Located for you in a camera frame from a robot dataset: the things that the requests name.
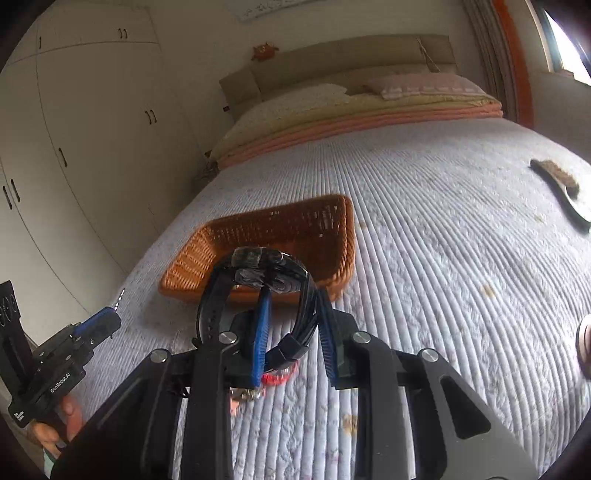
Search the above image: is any white quilted bedspread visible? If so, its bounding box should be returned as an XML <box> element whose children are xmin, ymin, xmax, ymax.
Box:
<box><xmin>74</xmin><ymin>119</ymin><xmax>590</xmax><ymax>470</ymax></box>

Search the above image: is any folded yellow blanket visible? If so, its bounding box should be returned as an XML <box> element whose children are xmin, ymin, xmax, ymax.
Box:
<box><xmin>209</xmin><ymin>93</ymin><xmax>502</xmax><ymax>161</ymax></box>

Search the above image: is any white wardrobe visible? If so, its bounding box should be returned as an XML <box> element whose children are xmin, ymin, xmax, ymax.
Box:
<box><xmin>1</xmin><ymin>2</ymin><xmax>204</xmax><ymax>343</ymax></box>

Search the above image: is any person's left hand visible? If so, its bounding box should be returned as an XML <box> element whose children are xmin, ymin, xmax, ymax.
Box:
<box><xmin>31</xmin><ymin>395</ymin><xmax>84</xmax><ymax>458</ymax></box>

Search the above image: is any red cord star keychain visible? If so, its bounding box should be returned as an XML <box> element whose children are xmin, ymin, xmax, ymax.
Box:
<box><xmin>230</xmin><ymin>364</ymin><xmax>297</xmax><ymax>416</ymax></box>

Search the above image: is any pink pillow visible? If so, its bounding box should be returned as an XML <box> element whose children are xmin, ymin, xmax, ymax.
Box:
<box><xmin>367</xmin><ymin>73</ymin><xmax>486</xmax><ymax>100</ymax></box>

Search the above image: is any beige padded headboard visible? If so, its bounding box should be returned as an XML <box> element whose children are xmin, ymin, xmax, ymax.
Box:
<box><xmin>219</xmin><ymin>34</ymin><xmax>458</xmax><ymax>120</ymax></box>

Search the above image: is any black wrist watch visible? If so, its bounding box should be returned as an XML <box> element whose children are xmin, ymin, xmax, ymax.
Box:
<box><xmin>197</xmin><ymin>247</ymin><xmax>318</xmax><ymax>384</ymax></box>

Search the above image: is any cream floral pillow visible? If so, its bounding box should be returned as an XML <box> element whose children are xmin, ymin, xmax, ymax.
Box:
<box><xmin>223</xmin><ymin>84</ymin><xmax>352</xmax><ymax>140</ymax></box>

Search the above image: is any orange plush toy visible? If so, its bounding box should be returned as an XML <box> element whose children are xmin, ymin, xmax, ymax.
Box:
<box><xmin>252</xmin><ymin>42</ymin><xmax>280</xmax><ymax>62</ymax></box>

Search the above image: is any white carved wall shelf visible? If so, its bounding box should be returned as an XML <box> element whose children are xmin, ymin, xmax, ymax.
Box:
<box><xmin>228</xmin><ymin>0</ymin><xmax>314</xmax><ymax>21</ymax></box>

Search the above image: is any striped orange curtain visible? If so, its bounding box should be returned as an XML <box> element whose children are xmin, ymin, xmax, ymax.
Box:
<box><xmin>463</xmin><ymin>0</ymin><xmax>534</xmax><ymax>129</ymax></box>

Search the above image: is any folded pink blanket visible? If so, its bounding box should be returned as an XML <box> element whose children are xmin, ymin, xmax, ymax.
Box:
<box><xmin>216</xmin><ymin>102</ymin><xmax>503</xmax><ymax>170</ymax></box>

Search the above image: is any bright window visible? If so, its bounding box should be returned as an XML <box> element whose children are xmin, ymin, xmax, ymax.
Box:
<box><xmin>534</xmin><ymin>0</ymin><xmax>590</xmax><ymax>85</ymax></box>

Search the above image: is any wooden bed brush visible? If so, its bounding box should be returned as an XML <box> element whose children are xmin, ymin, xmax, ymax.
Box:
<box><xmin>529</xmin><ymin>159</ymin><xmax>590</xmax><ymax>233</ymax></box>

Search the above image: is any brown wicker basket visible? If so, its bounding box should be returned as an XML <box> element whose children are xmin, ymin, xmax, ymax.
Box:
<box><xmin>157</xmin><ymin>193</ymin><xmax>358</xmax><ymax>306</ymax></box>

